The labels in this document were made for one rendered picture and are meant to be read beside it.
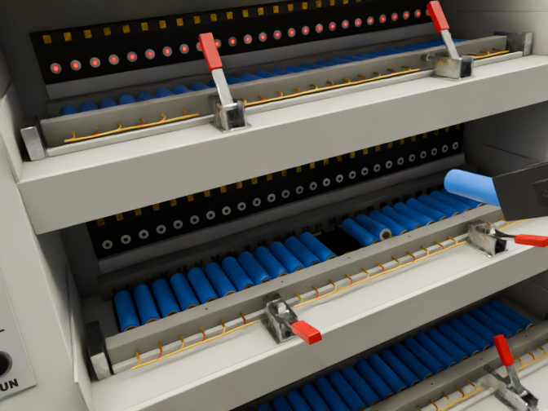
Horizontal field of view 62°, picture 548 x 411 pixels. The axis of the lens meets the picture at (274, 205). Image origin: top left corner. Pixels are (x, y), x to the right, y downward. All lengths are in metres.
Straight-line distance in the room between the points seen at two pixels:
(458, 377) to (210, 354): 0.34
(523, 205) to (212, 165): 0.24
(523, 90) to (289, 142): 0.30
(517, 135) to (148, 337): 0.55
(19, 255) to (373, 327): 0.32
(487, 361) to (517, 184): 0.40
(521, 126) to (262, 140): 0.42
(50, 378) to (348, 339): 0.27
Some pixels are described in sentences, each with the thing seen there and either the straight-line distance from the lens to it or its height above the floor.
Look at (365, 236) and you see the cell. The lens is 0.56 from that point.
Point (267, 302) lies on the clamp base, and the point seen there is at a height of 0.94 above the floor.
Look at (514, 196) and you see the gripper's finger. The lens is 0.32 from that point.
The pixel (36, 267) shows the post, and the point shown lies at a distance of 0.39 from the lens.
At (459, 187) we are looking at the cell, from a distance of 0.36.
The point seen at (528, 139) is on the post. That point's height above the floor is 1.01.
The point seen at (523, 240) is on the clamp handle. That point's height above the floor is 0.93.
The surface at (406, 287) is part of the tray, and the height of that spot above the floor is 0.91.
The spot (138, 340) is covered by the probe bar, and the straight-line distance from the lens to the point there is 0.45.
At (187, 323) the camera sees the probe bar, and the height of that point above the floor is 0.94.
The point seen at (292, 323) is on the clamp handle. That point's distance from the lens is 0.42.
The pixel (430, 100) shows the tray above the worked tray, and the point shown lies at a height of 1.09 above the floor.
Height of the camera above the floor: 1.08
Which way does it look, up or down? 6 degrees down
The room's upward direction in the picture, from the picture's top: 14 degrees counter-clockwise
